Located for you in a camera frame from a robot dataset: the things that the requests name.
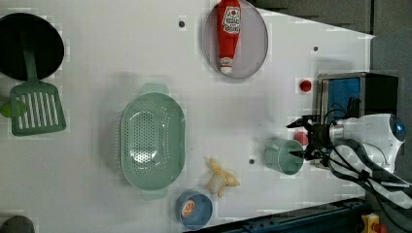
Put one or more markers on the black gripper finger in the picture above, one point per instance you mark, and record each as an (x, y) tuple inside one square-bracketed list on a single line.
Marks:
[(300, 153), (301, 122)]

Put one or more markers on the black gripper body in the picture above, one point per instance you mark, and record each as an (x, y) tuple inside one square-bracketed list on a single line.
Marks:
[(318, 138)]

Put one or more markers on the light green mug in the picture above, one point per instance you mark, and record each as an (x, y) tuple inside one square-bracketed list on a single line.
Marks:
[(278, 156)]

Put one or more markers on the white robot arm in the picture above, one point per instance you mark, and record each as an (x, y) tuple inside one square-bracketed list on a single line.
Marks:
[(361, 150)]

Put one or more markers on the pink strawberry toy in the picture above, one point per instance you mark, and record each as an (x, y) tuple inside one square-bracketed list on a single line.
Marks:
[(302, 138)]

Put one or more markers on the silver toaster oven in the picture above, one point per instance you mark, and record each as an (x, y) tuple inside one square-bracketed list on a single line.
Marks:
[(355, 95)]

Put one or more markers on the peeled toy banana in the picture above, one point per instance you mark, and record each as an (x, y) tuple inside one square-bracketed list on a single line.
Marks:
[(220, 180)]

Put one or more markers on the yellow emergency stop box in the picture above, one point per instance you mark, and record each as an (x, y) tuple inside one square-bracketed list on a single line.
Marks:
[(372, 224)]

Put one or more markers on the grey round plate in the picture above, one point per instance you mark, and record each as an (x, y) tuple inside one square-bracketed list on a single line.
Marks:
[(252, 46)]

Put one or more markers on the blue bowl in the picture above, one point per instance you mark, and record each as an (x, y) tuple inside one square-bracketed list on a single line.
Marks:
[(202, 211)]

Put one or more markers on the red ketchup bottle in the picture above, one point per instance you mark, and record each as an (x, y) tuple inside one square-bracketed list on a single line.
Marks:
[(228, 30)]

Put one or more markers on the orange slice toy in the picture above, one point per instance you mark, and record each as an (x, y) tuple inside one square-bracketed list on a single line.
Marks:
[(188, 208)]

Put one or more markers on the green perforated colander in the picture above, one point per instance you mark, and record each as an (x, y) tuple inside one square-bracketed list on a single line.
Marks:
[(152, 141)]

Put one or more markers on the black frying pan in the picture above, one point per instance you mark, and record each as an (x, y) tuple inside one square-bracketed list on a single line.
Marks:
[(20, 31)]

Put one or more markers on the green slotted spatula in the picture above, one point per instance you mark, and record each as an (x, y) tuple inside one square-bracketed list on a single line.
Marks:
[(44, 109)]

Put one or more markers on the grey round object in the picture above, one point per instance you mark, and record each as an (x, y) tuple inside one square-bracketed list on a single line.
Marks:
[(17, 224)]

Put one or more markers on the lime green toy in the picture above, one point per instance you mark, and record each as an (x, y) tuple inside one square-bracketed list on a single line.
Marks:
[(9, 110)]

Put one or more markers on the blue metal frame rail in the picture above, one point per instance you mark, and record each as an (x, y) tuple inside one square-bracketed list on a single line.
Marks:
[(336, 217)]

